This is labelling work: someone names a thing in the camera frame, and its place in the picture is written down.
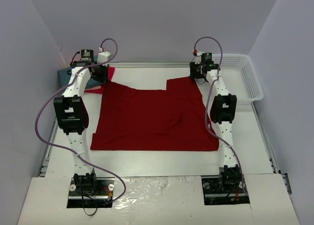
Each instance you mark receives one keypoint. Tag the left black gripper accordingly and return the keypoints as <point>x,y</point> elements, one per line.
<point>101,75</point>

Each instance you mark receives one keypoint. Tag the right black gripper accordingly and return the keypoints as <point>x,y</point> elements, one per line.
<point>195,72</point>

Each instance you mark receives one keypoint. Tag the red t shirt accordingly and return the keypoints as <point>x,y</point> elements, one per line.
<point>111,71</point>
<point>153,120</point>

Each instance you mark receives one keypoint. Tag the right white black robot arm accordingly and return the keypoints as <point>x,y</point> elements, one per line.
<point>220,114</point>

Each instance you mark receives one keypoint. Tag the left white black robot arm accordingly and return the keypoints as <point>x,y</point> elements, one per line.
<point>73,119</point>

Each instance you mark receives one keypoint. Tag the folded red t shirt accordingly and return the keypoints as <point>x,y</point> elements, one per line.
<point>111,71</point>

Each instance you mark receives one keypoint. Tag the folded pink t shirt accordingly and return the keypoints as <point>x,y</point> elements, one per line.
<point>93,88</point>

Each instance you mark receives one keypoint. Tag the folded teal t shirt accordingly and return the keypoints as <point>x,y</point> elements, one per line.
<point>64,76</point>

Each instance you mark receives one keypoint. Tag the white plastic basket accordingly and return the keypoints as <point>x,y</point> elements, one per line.
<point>240,77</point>

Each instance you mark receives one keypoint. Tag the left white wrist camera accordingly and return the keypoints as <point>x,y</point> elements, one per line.
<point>103,57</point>

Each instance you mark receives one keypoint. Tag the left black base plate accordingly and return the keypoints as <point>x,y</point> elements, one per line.
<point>99,197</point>

